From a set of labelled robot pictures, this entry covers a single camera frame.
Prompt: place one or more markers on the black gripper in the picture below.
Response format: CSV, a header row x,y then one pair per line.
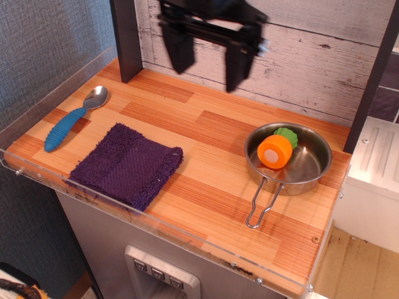
x,y
234,24

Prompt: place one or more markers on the orange toy carrot green top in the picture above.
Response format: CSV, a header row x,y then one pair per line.
x,y
276,150

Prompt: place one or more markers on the stainless steel pot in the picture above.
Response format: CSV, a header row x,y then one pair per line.
x,y
311,159

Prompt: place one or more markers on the purple folded towel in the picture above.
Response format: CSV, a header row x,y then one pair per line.
x,y
127,167

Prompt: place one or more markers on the clear acrylic table guard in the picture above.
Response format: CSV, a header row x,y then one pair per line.
x,y
204,206

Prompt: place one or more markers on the white toy sink unit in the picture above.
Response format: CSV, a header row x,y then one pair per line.
x,y
367,206

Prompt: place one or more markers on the grey toy fridge cabinet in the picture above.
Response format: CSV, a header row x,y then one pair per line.
x,y
104,239

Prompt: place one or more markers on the silver water dispenser panel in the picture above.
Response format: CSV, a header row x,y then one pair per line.
x,y
159,275

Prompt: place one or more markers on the orange and brown object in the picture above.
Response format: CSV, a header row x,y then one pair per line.
x,y
18,290

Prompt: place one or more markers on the dark left post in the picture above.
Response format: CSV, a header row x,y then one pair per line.
x,y
127,39

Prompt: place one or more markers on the dark post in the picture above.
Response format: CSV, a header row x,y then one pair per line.
x,y
374,79
127,39

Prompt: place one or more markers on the blue handled metal spoon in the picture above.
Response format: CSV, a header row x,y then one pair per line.
x,y
95,99

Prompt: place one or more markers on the dark right post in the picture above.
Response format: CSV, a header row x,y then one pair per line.
x,y
374,79

